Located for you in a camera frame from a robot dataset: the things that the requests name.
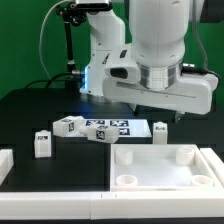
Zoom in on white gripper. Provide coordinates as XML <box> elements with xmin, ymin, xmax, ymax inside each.
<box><xmin>103</xmin><ymin>64</ymin><xmax>219</xmax><ymax>122</ymax></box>

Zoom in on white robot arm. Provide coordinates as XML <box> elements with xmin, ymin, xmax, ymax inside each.
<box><xmin>78</xmin><ymin>0</ymin><xmax>224</xmax><ymax>114</ymax></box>

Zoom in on tag sheet on table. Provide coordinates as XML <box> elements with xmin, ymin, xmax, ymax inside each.
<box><xmin>85</xmin><ymin>119</ymin><xmax>152</xmax><ymax>137</ymax></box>

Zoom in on white right fence bar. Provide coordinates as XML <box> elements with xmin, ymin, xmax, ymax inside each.
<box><xmin>200</xmin><ymin>148</ymin><xmax>224</xmax><ymax>184</ymax></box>

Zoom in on white fence bar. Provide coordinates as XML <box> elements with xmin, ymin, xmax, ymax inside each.
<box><xmin>200</xmin><ymin>148</ymin><xmax>224</xmax><ymax>184</ymax></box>
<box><xmin>0</xmin><ymin>191</ymin><xmax>224</xmax><ymax>220</ymax></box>

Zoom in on white left fence piece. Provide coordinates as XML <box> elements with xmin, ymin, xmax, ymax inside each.
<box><xmin>0</xmin><ymin>149</ymin><xmax>14</xmax><ymax>185</ymax></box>

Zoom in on white front fence bar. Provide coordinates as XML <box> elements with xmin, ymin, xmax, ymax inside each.
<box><xmin>0</xmin><ymin>191</ymin><xmax>224</xmax><ymax>220</ymax></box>

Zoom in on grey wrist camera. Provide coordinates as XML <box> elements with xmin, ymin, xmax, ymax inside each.
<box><xmin>105</xmin><ymin>44</ymin><xmax>140</xmax><ymax>84</ymax></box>

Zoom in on black cable on table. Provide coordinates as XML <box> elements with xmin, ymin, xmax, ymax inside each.
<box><xmin>24</xmin><ymin>72</ymin><xmax>73</xmax><ymax>90</ymax></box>

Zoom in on black camera stand pole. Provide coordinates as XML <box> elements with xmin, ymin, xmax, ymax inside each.
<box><xmin>56</xmin><ymin>3</ymin><xmax>87</xmax><ymax>91</ymax></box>

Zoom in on white cable loop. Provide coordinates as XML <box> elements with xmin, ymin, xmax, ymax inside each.
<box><xmin>38</xmin><ymin>0</ymin><xmax>73</xmax><ymax>81</ymax></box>

